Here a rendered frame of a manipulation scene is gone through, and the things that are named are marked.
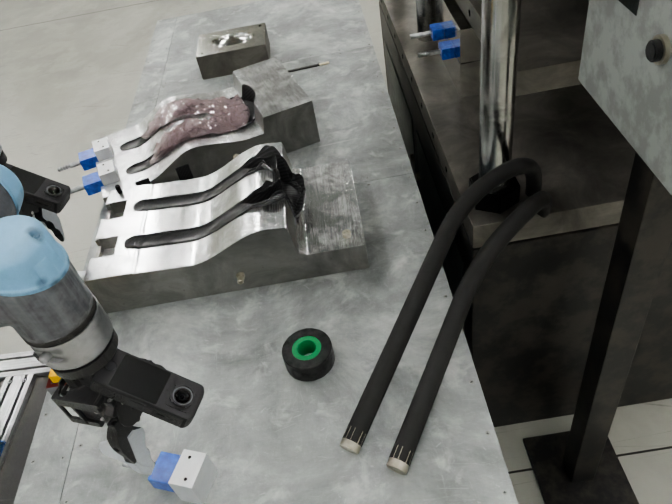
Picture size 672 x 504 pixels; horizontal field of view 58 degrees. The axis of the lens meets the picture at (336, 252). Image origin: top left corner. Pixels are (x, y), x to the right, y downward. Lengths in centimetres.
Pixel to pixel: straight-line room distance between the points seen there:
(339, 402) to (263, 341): 18
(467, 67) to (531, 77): 40
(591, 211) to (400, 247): 38
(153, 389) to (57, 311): 14
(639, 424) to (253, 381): 120
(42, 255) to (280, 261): 57
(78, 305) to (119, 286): 52
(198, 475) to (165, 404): 22
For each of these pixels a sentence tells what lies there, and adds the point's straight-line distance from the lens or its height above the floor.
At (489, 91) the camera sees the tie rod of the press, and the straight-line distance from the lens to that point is 108.
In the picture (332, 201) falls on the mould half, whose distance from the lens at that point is 116.
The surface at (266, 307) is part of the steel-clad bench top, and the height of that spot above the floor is 80.
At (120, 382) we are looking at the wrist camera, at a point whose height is 109.
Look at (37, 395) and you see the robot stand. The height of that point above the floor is 21.
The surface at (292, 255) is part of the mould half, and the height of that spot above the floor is 86.
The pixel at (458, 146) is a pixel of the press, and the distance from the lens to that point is 139.
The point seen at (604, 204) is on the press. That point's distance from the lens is 126.
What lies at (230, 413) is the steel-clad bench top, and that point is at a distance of 97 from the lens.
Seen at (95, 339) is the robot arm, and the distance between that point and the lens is 65.
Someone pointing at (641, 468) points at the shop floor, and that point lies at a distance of 183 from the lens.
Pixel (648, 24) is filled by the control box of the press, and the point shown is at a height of 123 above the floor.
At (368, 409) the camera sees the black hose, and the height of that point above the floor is 84.
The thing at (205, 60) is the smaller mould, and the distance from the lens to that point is 182.
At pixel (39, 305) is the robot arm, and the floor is 123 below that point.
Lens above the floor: 159
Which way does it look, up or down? 44 degrees down
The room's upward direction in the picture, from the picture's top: 12 degrees counter-clockwise
